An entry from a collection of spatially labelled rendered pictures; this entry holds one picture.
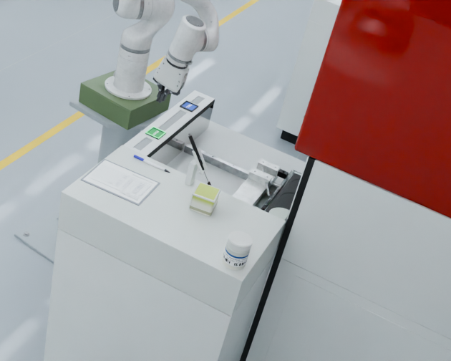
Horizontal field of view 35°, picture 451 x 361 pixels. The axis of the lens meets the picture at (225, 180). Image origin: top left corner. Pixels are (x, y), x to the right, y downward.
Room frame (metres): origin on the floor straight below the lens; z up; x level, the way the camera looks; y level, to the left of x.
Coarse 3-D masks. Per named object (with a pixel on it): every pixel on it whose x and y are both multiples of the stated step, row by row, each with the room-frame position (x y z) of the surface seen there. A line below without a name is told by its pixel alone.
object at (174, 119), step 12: (192, 96) 2.53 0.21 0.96; (204, 96) 2.56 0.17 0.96; (180, 108) 2.42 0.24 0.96; (156, 120) 2.28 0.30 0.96; (168, 120) 2.31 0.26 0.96; (180, 120) 2.33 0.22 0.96; (144, 132) 2.19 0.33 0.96; (168, 132) 2.23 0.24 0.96; (132, 144) 2.09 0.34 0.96; (144, 144) 2.12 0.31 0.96; (156, 144) 2.13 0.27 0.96
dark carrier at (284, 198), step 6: (294, 174) 2.26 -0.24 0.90; (288, 180) 2.21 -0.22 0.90; (294, 180) 2.22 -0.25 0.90; (288, 186) 2.18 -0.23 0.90; (294, 186) 2.19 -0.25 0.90; (282, 192) 2.13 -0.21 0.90; (288, 192) 2.14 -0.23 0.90; (294, 192) 2.15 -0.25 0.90; (276, 198) 2.08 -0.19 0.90; (282, 198) 2.09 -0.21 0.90; (288, 198) 2.10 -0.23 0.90; (270, 204) 2.04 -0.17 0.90; (276, 204) 2.05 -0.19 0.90; (282, 204) 2.06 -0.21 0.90; (288, 204) 2.07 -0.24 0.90
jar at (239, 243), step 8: (232, 232) 1.63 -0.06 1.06; (240, 232) 1.64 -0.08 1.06; (232, 240) 1.60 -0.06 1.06; (240, 240) 1.61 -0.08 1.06; (248, 240) 1.62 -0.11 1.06; (232, 248) 1.58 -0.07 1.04; (240, 248) 1.58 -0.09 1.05; (248, 248) 1.60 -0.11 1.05; (224, 256) 1.60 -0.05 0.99; (232, 256) 1.58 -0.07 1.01; (240, 256) 1.58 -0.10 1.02; (224, 264) 1.59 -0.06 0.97; (232, 264) 1.58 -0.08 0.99; (240, 264) 1.59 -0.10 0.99
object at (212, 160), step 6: (186, 144) 2.35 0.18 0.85; (186, 150) 2.34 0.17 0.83; (192, 150) 2.33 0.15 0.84; (204, 156) 2.32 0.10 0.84; (210, 156) 2.31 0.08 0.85; (210, 162) 2.31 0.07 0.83; (216, 162) 2.30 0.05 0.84; (222, 162) 2.29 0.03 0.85; (228, 162) 2.31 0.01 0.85; (222, 168) 2.29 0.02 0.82; (228, 168) 2.28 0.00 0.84; (234, 168) 2.28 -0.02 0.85; (240, 168) 2.28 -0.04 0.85; (234, 174) 2.28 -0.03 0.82; (240, 174) 2.27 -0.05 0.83; (246, 174) 2.26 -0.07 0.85; (276, 186) 2.23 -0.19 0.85
